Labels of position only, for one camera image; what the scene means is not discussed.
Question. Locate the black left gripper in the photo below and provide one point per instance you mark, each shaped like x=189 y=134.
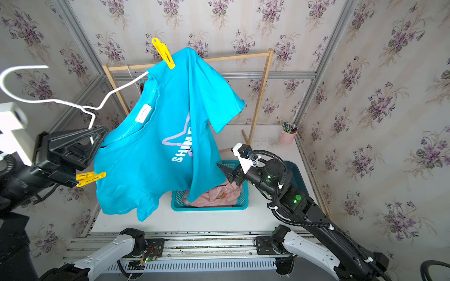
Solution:
x=44 y=154

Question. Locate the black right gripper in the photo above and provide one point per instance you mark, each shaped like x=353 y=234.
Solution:
x=237 y=173

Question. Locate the pink t-shirt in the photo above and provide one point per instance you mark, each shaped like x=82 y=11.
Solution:
x=226 y=194

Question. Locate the yellow clothespin teal shirt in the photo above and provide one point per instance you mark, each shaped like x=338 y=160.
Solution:
x=84 y=179
x=164 y=53

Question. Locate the teal t-shirt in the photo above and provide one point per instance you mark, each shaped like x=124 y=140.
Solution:
x=166 y=143

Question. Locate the yellow clothespin teal shirt top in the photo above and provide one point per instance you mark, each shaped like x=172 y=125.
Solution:
x=164 y=53

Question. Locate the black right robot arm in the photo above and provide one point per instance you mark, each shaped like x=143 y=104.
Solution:
x=305 y=230

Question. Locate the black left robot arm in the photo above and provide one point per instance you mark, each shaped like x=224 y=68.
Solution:
x=18 y=186

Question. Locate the white hanger of red shirt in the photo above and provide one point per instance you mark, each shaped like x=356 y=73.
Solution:
x=133 y=74

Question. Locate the dark teal plastic tub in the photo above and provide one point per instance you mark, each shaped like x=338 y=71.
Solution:
x=297 y=177

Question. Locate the pink pen cup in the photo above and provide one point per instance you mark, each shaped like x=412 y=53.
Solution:
x=288 y=133

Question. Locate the teal perforated plastic basket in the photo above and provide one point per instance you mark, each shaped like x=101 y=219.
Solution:
x=205 y=180

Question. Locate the wooden clothes rack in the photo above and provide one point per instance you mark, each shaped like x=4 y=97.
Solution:
x=257 y=96

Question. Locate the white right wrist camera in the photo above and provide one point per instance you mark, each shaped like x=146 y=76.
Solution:
x=243 y=152

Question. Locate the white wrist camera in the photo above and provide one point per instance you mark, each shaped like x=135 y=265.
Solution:
x=14 y=137
x=243 y=152

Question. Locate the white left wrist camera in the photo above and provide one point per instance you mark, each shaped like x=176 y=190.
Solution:
x=14 y=137

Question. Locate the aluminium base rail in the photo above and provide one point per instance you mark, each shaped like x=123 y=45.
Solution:
x=223 y=253

